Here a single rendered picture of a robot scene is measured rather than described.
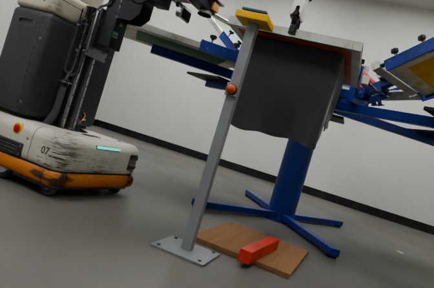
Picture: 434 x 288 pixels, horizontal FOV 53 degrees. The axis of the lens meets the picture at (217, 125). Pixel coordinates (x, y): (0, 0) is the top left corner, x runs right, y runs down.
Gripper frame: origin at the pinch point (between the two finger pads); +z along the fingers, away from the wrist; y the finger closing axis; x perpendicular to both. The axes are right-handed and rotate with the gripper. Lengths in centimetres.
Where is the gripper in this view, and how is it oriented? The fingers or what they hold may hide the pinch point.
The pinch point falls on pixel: (293, 31)
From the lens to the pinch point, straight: 191.9
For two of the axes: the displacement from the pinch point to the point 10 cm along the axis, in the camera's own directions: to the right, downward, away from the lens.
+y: -2.9, -1.0, -9.5
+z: -2.9, 9.6, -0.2
